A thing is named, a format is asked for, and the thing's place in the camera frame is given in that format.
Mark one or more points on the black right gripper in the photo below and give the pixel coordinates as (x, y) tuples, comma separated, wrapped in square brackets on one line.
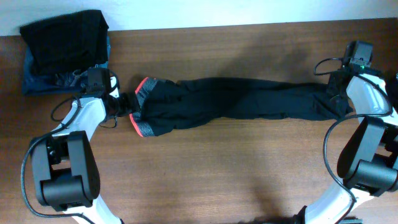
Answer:
[(333, 88)]

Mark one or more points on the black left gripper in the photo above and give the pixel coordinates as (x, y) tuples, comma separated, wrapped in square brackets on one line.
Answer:
[(126, 106)]

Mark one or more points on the black leggings red waistband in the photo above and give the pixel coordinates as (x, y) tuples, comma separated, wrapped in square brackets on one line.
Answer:
[(167, 105)]

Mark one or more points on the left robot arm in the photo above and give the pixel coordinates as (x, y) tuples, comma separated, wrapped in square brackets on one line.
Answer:
[(64, 169)]

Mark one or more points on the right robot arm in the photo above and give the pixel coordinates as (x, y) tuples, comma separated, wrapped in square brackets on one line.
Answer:
[(367, 166)]

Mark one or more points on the dark crumpled garment pile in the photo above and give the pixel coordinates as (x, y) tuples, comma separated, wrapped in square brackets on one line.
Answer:
[(391, 87)]

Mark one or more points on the folded blue jeans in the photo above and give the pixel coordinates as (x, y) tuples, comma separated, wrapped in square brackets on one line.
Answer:
[(68, 82)]

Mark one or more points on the folded black garment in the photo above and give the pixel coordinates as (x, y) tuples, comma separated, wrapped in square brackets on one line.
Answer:
[(68, 42)]

